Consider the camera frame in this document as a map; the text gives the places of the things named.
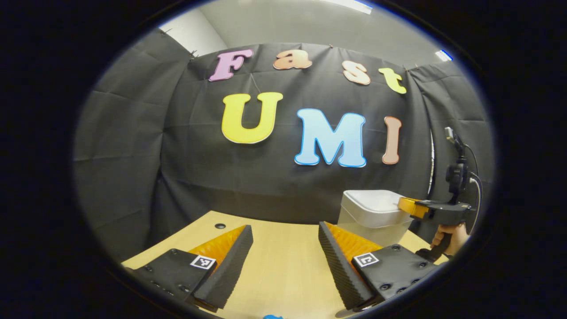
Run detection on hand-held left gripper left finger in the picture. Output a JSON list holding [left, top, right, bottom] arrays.
[[125, 224, 254, 311]]

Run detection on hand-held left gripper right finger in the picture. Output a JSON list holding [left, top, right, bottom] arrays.
[[317, 221, 438, 311]]

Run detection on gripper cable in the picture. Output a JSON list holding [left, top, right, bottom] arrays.
[[463, 144, 485, 234]]

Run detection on large ceiling light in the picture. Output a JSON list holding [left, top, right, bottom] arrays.
[[322, 0, 373, 15]]

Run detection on white desktop garbage bin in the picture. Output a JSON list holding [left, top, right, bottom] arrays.
[[338, 189, 415, 248]]

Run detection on black backdrop cloth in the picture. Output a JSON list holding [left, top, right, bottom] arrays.
[[73, 27, 496, 262]]

